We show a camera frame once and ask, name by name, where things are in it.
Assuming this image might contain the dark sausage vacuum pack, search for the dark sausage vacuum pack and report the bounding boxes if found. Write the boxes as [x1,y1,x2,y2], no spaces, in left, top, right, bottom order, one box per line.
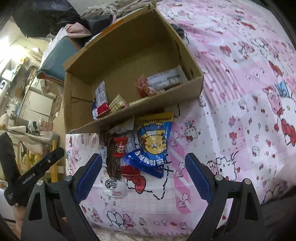
[101,136,127,198]

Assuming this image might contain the blue yellow bear chips bag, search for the blue yellow bear chips bag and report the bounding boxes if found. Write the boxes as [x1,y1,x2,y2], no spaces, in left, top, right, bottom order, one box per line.
[122,112,174,179]

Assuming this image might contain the small red candy packet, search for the small red candy packet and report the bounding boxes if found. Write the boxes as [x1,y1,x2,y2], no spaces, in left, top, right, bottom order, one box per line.
[113,137,128,158]

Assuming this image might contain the blue white snack packet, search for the blue white snack packet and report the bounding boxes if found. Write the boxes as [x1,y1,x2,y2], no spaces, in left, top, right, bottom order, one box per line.
[92,99,102,121]

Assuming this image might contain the white red wafer bar packet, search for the white red wafer bar packet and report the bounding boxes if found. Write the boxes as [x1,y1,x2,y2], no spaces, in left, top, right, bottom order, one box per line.
[95,81,110,117]

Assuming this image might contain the white nutrition label packet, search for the white nutrition label packet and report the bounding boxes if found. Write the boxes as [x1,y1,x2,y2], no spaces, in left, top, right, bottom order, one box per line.
[147,65,188,91]

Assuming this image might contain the teal mattress edge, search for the teal mattress edge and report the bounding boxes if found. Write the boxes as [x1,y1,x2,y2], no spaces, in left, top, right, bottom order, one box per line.
[37,37,81,85]

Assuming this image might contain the red wrapped candy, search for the red wrapped candy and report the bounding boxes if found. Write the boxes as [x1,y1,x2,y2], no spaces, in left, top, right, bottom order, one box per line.
[135,75,158,98]

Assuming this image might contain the beige wafer biscuit packet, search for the beige wafer biscuit packet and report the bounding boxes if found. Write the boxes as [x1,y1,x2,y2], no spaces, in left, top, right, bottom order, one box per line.
[109,94,127,114]

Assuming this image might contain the brown cardboard box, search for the brown cardboard box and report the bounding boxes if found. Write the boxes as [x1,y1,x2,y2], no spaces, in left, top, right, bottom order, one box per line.
[63,5,204,133]

